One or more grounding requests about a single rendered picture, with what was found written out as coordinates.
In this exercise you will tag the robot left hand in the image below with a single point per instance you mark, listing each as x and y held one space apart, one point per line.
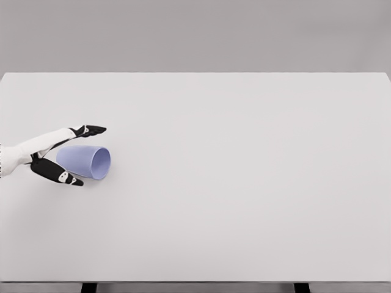
46 143

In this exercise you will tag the lavender plastic cup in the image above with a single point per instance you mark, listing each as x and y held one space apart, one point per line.
82 160

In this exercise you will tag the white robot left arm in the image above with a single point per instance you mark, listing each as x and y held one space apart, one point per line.
9 158

